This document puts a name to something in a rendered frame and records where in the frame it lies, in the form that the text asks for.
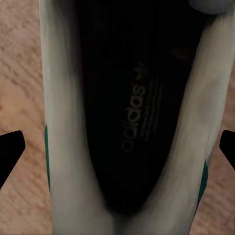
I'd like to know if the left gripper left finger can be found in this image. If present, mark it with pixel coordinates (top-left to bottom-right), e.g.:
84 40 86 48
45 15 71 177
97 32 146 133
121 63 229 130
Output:
0 130 25 188

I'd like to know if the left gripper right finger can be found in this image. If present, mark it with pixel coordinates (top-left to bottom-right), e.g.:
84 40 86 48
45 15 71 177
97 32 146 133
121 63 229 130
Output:
219 130 235 170

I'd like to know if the gym shoe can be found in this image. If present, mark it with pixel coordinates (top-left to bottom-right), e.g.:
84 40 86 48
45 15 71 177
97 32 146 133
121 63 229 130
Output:
39 0 235 235

